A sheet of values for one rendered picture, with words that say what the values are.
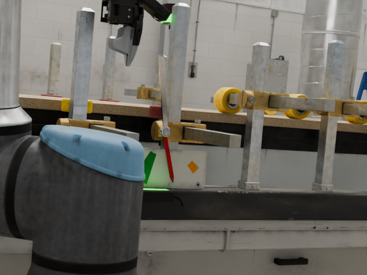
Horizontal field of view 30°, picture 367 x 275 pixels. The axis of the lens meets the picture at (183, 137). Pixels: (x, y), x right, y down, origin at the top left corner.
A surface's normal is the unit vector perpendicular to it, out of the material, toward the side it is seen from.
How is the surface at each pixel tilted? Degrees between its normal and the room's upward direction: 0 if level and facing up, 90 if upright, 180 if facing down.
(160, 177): 90
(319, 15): 90
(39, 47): 90
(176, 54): 90
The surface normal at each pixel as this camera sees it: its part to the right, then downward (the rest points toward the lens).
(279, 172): 0.43, 0.08
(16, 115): 0.69, -0.62
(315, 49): -0.62, -0.01
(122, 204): 0.72, 0.10
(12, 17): 0.91, 0.12
